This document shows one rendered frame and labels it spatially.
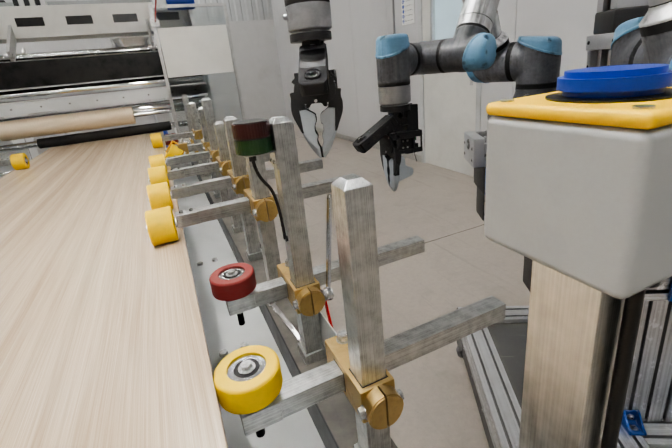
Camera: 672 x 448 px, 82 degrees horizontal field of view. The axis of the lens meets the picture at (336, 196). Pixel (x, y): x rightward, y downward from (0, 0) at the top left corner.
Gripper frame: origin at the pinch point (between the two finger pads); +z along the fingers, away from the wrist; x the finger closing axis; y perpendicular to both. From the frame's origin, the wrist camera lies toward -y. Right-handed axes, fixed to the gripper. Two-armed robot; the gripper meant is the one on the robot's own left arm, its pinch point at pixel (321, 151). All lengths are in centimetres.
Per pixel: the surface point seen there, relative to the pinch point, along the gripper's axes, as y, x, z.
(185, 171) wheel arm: 56, 54, 15
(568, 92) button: -51, -16, -12
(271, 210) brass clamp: 12.6, 14.4, 15.3
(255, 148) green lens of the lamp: -11.0, 8.9, -3.6
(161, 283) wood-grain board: -9.1, 30.8, 19.9
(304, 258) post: -7.3, 4.4, 17.6
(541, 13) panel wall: 265, -151, -37
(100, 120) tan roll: 193, 174, 6
